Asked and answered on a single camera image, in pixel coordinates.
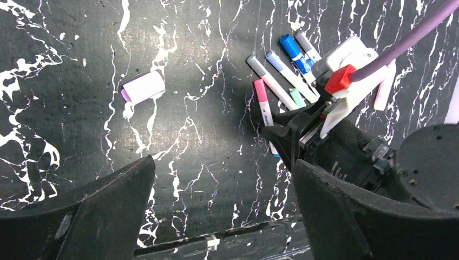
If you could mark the white marker green cap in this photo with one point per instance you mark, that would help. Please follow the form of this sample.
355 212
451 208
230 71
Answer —
297 97

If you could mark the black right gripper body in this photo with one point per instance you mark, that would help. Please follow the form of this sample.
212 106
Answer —
346 152

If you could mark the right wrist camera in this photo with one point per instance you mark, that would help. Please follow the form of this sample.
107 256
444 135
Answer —
338 67

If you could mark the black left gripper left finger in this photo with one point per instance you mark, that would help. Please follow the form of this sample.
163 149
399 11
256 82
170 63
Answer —
99 220

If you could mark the white marker pink cap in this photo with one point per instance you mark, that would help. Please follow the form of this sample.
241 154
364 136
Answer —
261 93

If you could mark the pink highlighter body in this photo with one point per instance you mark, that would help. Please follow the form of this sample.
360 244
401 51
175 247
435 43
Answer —
385 87

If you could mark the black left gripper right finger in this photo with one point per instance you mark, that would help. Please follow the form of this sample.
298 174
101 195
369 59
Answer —
344 221

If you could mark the pink highlighter cap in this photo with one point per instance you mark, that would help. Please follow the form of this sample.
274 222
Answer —
143 88

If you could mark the white marker light grey cap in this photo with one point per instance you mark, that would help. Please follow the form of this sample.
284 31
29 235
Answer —
273 85

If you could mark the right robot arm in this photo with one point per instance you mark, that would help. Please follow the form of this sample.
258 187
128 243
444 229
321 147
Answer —
423 170

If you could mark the white marker dark grey cap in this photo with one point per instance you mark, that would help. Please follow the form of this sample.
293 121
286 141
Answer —
307 46

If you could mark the white marker dark blue cap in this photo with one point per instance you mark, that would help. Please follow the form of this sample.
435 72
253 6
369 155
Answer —
303 64

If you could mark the white marker lavender cap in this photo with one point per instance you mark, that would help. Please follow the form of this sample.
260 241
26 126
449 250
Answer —
292 78

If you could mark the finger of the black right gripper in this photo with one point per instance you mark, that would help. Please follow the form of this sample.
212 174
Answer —
282 136

